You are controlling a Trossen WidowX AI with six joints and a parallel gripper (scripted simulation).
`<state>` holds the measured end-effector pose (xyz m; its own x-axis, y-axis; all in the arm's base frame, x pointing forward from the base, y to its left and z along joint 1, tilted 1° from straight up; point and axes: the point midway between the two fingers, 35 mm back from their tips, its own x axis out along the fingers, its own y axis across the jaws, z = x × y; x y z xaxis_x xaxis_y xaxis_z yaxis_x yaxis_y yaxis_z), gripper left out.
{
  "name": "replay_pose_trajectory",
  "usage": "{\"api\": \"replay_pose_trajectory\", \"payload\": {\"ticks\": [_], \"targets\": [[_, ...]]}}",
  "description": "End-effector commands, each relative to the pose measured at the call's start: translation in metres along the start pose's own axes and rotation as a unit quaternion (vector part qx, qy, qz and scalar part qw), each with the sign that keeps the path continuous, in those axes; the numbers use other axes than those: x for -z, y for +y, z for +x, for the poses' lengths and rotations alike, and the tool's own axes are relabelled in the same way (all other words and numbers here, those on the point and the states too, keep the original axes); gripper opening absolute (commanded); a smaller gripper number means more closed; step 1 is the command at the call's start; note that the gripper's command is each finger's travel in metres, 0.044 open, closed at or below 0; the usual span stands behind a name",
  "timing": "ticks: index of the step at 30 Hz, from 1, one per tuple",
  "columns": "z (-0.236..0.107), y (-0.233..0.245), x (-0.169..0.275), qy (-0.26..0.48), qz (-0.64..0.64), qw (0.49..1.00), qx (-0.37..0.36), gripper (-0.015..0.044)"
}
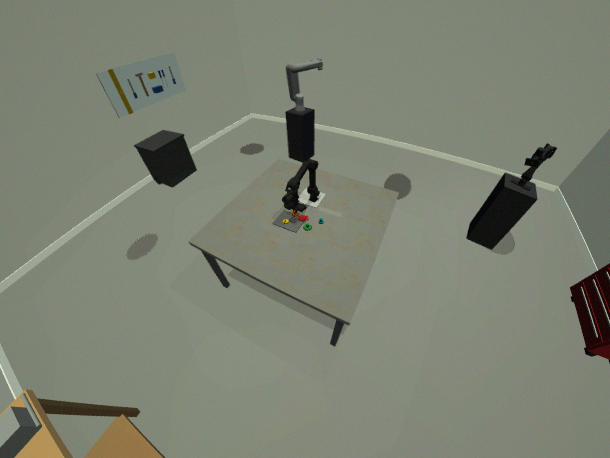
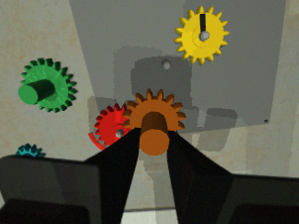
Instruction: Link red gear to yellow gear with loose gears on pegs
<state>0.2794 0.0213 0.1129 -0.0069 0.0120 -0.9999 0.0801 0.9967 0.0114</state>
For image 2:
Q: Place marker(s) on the green gear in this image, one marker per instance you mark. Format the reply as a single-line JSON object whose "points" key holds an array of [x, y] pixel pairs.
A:
{"points": [[47, 85]]}

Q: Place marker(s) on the red curved arrow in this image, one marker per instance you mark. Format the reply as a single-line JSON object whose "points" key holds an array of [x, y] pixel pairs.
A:
{"points": [[93, 140]]}

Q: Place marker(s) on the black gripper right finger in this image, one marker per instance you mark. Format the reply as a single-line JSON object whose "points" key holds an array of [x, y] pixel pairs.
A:
{"points": [[206, 193]]}

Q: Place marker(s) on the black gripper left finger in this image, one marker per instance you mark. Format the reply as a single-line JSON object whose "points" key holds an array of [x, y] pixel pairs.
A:
{"points": [[101, 183]]}

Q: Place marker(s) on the orange gear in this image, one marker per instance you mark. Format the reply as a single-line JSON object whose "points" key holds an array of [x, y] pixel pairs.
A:
{"points": [[155, 116]]}

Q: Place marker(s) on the yellow gear with black stripe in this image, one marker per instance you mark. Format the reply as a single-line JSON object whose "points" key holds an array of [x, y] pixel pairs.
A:
{"points": [[196, 24]]}

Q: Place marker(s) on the teal gear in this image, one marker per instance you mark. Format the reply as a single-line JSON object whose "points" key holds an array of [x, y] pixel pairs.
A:
{"points": [[28, 150]]}

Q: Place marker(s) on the red gear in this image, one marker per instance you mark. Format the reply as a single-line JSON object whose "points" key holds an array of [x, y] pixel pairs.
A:
{"points": [[109, 122]]}

